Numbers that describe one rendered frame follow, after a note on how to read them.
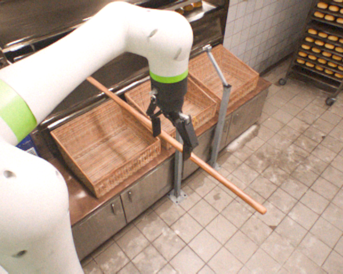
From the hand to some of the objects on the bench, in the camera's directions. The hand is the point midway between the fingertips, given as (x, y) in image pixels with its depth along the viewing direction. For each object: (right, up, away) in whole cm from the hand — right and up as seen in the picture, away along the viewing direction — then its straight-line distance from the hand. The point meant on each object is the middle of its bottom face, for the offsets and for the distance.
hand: (171, 144), depth 84 cm
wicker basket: (-43, -11, +113) cm, 122 cm away
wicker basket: (+46, +49, +170) cm, 183 cm away
